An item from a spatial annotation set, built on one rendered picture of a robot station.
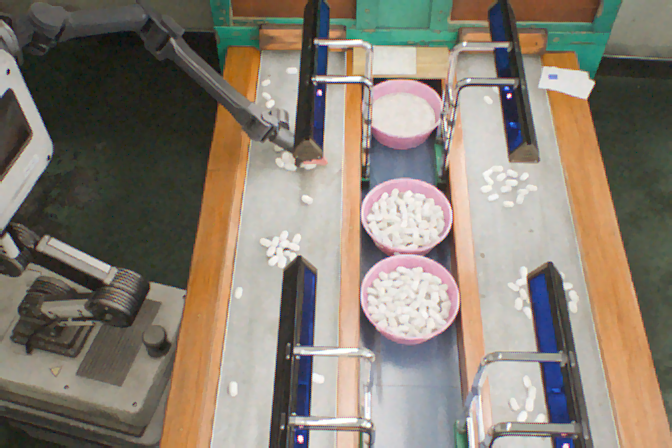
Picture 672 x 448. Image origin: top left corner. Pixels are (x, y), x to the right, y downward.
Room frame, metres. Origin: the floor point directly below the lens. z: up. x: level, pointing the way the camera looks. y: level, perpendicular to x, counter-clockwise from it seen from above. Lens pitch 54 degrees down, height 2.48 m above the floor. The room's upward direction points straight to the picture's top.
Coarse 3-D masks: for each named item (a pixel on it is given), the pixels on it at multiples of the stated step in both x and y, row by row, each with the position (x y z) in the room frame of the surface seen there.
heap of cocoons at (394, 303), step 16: (400, 272) 1.14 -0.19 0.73; (416, 272) 1.14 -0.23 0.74; (368, 288) 1.08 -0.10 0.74; (384, 288) 1.09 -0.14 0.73; (400, 288) 1.08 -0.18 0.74; (416, 288) 1.09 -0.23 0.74; (432, 288) 1.08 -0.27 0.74; (368, 304) 1.04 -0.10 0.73; (384, 304) 1.03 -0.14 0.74; (400, 304) 1.03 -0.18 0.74; (416, 304) 1.03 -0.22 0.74; (432, 304) 1.03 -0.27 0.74; (448, 304) 1.03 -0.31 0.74; (384, 320) 0.98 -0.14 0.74; (400, 320) 0.98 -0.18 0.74; (416, 320) 0.98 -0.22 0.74; (432, 320) 0.98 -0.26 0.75; (416, 336) 0.93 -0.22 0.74
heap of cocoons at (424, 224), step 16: (384, 192) 1.43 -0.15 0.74; (400, 192) 1.44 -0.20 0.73; (384, 208) 1.36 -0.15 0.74; (400, 208) 1.36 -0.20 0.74; (416, 208) 1.37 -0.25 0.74; (432, 208) 1.36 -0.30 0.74; (368, 224) 1.31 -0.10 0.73; (384, 224) 1.30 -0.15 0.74; (400, 224) 1.31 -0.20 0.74; (416, 224) 1.31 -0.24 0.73; (432, 224) 1.31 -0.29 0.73; (384, 240) 1.24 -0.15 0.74; (400, 240) 1.24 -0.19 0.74; (416, 240) 1.24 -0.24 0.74; (432, 240) 1.25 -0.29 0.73
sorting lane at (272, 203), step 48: (288, 96) 1.85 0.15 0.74; (336, 96) 1.85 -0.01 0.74; (336, 144) 1.63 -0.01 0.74; (288, 192) 1.43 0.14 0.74; (336, 192) 1.43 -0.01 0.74; (240, 240) 1.25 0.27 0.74; (288, 240) 1.25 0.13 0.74; (336, 240) 1.25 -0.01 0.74; (336, 288) 1.08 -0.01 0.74; (240, 336) 0.93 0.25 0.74; (336, 336) 0.93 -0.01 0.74; (240, 384) 0.80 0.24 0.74; (336, 384) 0.80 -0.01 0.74; (240, 432) 0.67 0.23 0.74
